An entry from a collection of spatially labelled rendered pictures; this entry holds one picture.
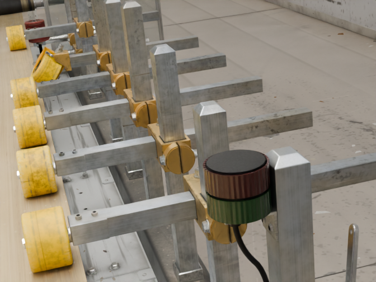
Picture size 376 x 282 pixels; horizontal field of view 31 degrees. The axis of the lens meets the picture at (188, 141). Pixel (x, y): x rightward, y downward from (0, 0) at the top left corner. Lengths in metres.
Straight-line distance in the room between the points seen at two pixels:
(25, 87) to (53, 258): 0.76
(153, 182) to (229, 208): 0.82
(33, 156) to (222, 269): 0.38
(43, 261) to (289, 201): 0.39
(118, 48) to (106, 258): 0.48
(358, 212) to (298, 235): 2.31
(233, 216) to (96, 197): 1.21
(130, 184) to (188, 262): 0.47
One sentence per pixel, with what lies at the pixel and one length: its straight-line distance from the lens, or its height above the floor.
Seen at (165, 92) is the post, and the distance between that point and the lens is 1.08.
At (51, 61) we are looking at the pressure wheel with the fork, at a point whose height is 0.96.
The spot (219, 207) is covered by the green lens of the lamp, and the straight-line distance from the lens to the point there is 0.60.
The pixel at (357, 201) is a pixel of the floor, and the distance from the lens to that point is 3.04.
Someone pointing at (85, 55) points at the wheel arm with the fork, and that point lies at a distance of 1.86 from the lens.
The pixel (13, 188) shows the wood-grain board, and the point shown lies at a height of 0.90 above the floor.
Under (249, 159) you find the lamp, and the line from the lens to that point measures 0.61.
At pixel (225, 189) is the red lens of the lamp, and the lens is 0.59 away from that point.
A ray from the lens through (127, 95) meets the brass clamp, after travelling 1.40.
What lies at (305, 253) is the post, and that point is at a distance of 0.66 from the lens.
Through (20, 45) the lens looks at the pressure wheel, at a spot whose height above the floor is 0.92.
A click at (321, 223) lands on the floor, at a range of 2.86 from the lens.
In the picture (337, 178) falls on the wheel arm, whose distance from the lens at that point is 0.99.
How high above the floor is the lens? 1.36
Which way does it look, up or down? 21 degrees down
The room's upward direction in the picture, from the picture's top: 6 degrees counter-clockwise
